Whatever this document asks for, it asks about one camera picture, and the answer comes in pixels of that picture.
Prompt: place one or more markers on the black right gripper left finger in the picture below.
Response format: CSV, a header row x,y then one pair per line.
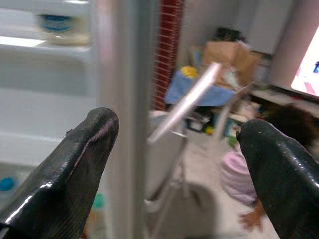
x,y
62,174

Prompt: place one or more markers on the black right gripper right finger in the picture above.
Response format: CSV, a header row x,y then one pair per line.
x,y
281,174

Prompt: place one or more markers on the silver fridge door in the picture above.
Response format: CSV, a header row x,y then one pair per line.
x,y
49,74

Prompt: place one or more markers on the child in pale shirt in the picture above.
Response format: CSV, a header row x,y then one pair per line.
x,y
236,176

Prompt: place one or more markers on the bottle with green cap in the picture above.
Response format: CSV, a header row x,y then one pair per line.
x,y
98,201

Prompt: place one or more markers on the bottle with blue cap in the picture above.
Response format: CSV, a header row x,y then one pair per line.
x,y
7,185

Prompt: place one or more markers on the white television stand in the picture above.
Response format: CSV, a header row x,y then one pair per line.
x,y
274,97

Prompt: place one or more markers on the television screen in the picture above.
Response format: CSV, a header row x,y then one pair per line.
x,y
309,72

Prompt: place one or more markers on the grey folding chair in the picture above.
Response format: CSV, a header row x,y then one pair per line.
x,y
189,99

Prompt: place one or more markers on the blue cloth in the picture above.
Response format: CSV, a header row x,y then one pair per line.
x,y
189,92

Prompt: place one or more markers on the brown paper bag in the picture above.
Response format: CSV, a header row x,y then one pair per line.
x,y
229,54

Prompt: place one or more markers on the yellow toy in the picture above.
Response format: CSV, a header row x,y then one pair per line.
x,y
189,71

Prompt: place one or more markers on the white jar blue label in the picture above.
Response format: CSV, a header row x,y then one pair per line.
x,y
63,30

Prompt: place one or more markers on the red brick pillar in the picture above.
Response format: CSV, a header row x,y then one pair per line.
x,y
168,49

